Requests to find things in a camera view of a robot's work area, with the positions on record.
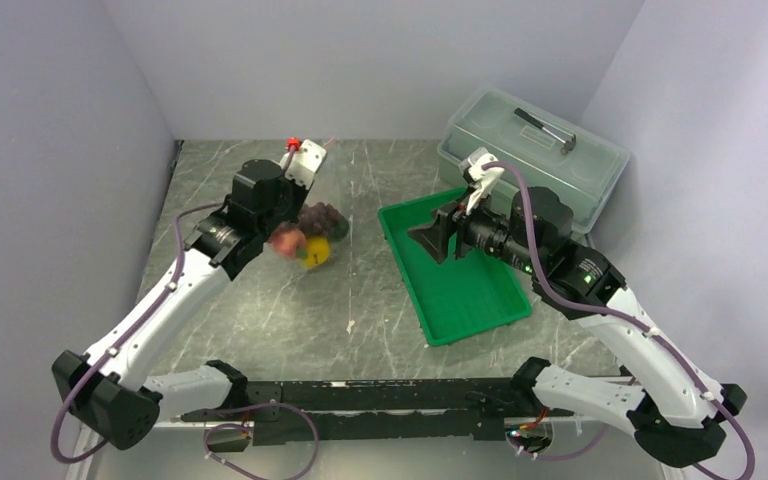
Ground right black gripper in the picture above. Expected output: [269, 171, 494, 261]
[408, 184, 544, 276]

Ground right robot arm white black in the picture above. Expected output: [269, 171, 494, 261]
[407, 187, 747, 468]

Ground pink peach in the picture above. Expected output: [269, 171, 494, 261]
[268, 223, 307, 259]

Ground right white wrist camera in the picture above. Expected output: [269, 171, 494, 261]
[459, 147, 504, 215]

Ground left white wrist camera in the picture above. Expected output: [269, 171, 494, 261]
[278, 137, 328, 190]

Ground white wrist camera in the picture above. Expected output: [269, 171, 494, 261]
[459, 147, 504, 215]
[278, 137, 328, 190]

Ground pale green lidded storage box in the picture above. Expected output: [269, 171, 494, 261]
[437, 87, 631, 236]

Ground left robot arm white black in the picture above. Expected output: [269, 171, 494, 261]
[50, 154, 324, 464]

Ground green plastic tray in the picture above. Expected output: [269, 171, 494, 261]
[378, 188, 532, 347]

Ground dark purple mangosteen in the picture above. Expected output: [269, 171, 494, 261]
[329, 218, 351, 242]

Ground clear zip top bag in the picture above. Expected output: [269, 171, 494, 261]
[267, 137, 351, 268]

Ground purple grape bunch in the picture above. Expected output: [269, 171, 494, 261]
[297, 202, 344, 238]

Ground aluminium frame rail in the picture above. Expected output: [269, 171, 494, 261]
[65, 238, 683, 480]

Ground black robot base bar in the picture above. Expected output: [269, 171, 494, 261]
[181, 378, 549, 446]

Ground yellow orange fruit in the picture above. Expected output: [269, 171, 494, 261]
[296, 236, 331, 269]

